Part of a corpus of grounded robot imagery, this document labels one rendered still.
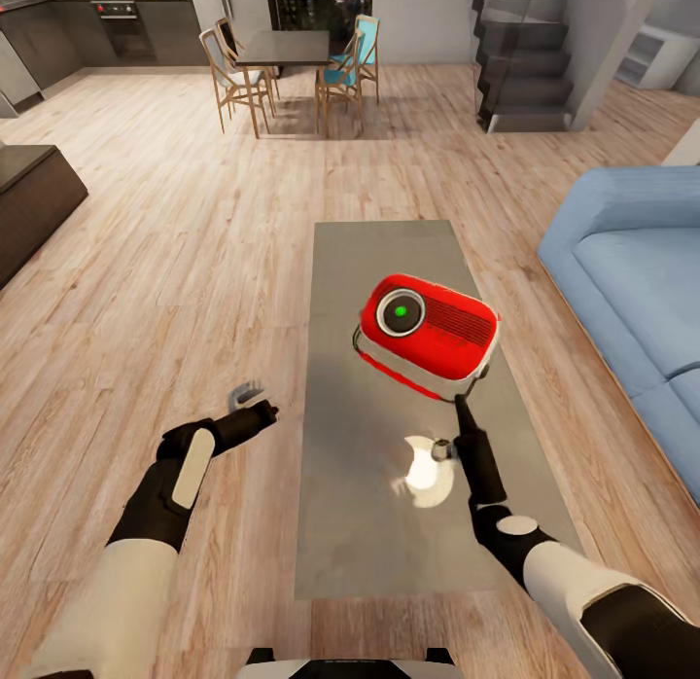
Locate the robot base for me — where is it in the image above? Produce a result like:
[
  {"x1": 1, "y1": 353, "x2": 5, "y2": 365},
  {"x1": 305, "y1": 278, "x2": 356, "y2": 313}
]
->
[{"x1": 233, "y1": 648, "x2": 467, "y2": 679}]

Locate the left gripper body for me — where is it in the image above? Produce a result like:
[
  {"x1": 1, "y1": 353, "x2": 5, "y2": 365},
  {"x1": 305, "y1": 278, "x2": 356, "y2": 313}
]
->
[{"x1": 226, "y1": 400, "x2": 277, "y2": 445}]

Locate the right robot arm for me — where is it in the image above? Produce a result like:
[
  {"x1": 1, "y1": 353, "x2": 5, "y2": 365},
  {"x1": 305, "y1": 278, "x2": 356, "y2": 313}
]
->
[{"x1": 430, "y1": 394, "x2": 700, "y2": 679}]

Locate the radio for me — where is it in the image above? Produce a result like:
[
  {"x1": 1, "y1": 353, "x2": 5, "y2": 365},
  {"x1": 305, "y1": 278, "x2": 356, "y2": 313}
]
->
[{"x1": 360, "y1": 273, "x2": 498, "y2": 401}]

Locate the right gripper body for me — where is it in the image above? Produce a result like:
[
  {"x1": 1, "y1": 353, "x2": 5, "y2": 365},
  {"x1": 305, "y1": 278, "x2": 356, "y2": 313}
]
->
[{"x1": 451, "y1": 431, "x2": 501, "y2": 485}]

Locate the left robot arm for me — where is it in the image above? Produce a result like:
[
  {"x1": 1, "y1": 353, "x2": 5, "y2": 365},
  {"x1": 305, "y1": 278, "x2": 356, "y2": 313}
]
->
[{"x1": 17, "y1": 378, "x2": 277, "y2": 679}]

